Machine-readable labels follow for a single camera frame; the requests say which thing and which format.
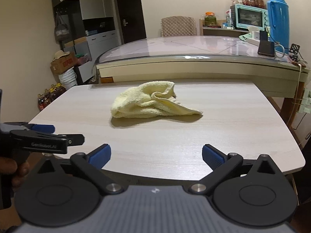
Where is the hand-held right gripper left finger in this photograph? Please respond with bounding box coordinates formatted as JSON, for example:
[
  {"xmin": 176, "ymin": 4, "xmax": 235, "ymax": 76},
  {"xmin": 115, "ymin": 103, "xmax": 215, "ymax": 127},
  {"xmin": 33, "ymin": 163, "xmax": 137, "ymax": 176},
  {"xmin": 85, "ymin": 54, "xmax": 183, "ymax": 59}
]
[{"xmin": 36, "ymin": 144, "xmax": 124, "ymax": 196}]

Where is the stack of white buckets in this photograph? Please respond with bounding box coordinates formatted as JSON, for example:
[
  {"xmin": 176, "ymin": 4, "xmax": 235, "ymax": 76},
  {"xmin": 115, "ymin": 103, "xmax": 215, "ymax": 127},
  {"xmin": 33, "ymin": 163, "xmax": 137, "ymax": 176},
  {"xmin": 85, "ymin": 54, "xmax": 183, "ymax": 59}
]
[{"xmin": 58, "ymin": 68, "xmax": 78, "ymax": 90}]

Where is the pale yellow towel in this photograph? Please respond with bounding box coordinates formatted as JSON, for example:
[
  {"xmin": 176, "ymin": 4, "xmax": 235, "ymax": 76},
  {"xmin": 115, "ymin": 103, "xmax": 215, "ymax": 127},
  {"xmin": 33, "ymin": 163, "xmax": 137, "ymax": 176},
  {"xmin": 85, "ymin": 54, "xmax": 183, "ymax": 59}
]
[{"xmin": 110, "ymin": 81, "xmax": 204, "ymax": 119}]

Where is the quilted beige chair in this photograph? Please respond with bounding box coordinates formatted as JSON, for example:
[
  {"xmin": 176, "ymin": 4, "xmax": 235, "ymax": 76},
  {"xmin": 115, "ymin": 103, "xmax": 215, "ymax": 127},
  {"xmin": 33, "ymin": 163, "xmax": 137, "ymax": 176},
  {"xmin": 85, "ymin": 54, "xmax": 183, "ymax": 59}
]
[{"xmin": 160, "ymin": 16, "xmax": 197, "ymax": 37}]

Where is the beige glass-topped dining table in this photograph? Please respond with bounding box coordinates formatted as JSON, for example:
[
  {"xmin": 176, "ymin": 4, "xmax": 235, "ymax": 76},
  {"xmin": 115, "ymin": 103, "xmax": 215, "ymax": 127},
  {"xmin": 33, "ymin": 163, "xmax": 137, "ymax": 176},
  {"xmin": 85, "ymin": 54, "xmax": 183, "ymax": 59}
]
[{"xmin": 93, "ymin": 35, "xmax": 311, "ymax": 98}]

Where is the teal toaster oven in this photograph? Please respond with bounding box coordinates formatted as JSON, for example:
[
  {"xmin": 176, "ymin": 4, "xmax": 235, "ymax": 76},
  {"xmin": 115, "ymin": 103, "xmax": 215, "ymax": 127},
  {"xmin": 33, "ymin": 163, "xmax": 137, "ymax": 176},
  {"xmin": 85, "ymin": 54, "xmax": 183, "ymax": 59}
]
[{"xmin": 230, "ymin": 3, "xmax": 269, "ymax": 31}]

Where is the person's left hand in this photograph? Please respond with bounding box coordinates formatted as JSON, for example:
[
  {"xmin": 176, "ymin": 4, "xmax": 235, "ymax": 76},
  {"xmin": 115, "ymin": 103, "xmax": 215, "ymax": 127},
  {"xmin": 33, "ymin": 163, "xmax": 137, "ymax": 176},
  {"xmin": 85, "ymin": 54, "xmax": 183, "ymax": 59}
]
[{"xmin": 0, "ymin": 156, "xmax": 31, "ymax": 188}]

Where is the dark brown door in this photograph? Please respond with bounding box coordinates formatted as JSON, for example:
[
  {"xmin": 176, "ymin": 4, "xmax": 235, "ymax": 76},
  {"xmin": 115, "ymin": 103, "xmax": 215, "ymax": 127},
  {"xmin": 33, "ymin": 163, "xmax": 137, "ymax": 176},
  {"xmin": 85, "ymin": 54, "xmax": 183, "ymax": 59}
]
[{"xmin": 115, "ymin": 0, "xmax": 147, "ymax": 45}]

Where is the green cloth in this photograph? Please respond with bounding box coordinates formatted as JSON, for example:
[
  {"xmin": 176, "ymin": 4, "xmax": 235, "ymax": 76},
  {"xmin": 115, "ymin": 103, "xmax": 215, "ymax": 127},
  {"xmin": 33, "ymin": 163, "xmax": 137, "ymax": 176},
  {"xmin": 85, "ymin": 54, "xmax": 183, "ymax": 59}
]
[{"xmin": 238, "ymin": 32, "xmax": 255, "ymax": 42}]

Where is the white and black cabinet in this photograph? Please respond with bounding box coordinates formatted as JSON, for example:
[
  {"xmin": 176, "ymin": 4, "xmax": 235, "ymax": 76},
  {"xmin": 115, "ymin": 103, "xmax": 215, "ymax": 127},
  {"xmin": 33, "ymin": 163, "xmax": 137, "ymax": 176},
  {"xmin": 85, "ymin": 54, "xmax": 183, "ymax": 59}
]
[{"xmin": 51, "ymin": 0, "xmax": 120, "ymax": 83}]

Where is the white charging cable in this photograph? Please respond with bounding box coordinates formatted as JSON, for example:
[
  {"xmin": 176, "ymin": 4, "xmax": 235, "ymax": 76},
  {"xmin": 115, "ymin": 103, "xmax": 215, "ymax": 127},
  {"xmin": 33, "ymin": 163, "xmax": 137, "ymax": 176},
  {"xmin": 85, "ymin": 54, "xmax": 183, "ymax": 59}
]
[{"xmin": 274, "ymin": 45, "xmax": 286, "ymax": 59}]

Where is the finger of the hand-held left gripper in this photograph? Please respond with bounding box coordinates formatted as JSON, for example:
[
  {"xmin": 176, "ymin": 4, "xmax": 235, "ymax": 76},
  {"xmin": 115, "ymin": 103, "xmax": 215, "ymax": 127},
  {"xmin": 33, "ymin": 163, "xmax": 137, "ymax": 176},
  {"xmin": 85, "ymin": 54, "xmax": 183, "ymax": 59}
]
[
  {"xmin": 54, "ymin": 133, "xmax": 85, "ymax": 148},
  {"xmin": 24, "ymin": 123, "xmax": 55, "ymax": 135}
]

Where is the blue thermos jug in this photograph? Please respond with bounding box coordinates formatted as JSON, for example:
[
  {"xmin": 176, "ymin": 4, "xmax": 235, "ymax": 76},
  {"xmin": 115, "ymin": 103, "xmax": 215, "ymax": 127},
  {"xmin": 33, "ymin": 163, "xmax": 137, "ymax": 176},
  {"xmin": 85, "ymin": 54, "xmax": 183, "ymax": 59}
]
[{"xmin": 267, "ymin": 0, "xmax": 291, "ymax": 54}]

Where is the black phone stand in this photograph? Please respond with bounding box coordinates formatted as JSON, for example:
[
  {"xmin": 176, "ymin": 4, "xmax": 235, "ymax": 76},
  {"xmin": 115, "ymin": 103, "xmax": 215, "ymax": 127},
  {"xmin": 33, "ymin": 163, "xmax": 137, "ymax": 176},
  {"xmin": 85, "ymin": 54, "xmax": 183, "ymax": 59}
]
[{"xmin": 288, "ymin": 44, "xmax": 301, "ymax": 63}]

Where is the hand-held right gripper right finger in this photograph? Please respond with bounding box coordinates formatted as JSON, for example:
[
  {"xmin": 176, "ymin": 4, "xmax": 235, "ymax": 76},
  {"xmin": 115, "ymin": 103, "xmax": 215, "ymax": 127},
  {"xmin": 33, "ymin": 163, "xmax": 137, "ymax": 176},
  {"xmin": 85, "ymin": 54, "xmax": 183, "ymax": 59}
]
[{"xmin": 188, "ymin": 144, "xmax": 283, "ymax": 195}]

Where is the hanging white cable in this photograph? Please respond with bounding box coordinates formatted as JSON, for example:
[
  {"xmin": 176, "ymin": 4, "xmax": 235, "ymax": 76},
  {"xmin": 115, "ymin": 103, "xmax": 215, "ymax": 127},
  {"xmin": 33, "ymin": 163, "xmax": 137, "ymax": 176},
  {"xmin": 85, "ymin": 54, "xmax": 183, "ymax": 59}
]
[{"xmin": 287, "ymin": 63, "xmax": 305, "ymax": 127}]

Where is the orange-lidded pickle jar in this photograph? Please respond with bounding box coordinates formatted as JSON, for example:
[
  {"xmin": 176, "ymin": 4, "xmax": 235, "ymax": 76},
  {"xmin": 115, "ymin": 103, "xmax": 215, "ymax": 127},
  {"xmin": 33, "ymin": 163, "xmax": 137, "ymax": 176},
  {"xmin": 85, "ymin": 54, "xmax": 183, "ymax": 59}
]
[{"xmin": 204, "ymin": 12, "xmax": 217, "ymax": 27}]

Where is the hanging grey bag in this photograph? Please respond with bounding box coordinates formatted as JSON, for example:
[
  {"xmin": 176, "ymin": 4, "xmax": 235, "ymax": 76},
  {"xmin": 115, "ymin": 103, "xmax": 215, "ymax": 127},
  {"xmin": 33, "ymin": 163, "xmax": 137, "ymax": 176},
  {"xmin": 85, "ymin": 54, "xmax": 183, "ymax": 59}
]
[{"xmin": 54, "ymin": 12, "xmax": 71, "ymax": 42}]

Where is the printed cardboard box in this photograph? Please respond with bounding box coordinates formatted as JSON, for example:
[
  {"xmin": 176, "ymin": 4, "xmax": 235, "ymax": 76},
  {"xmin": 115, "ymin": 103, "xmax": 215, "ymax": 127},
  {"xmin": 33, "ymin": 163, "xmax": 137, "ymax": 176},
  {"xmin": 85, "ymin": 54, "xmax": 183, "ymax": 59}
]
[{"xmin": 50, "ymin": 51, "xmax": 78, "ymax": 76}]

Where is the wooden shelf unit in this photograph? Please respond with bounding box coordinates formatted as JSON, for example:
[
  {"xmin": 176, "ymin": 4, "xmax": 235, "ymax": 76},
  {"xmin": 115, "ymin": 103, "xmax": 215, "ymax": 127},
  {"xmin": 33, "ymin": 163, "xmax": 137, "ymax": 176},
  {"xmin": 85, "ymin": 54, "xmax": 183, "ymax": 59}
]
[{"xmin": 199, "ymin": 19, "xmax": 251, "ymax": 37}]

